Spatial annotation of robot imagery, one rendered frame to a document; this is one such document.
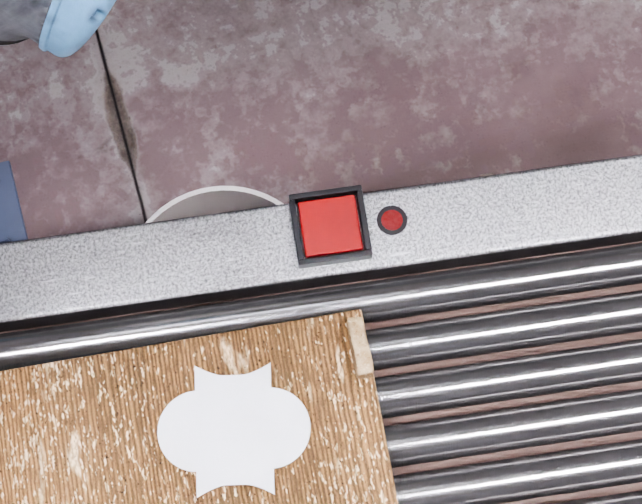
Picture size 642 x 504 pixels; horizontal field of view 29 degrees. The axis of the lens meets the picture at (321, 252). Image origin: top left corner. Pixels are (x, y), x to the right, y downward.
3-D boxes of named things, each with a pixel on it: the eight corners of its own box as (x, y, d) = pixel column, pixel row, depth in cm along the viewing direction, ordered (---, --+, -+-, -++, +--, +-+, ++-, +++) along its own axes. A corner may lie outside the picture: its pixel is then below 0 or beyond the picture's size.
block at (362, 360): (345, 323, 125) (346, 317, 123) (363, 320, 125) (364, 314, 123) (356, 380, 124) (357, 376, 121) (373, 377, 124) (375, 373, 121)
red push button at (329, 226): (297, 205, 131) (297, 201, 129) (354, 197, 131) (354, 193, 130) (305, 260, 129) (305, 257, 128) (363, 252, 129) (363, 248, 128)
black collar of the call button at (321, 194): (288, 199, 131) (288, 194, 129) (360, 189, 131) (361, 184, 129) (299, 269, 129) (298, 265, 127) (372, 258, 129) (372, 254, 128)
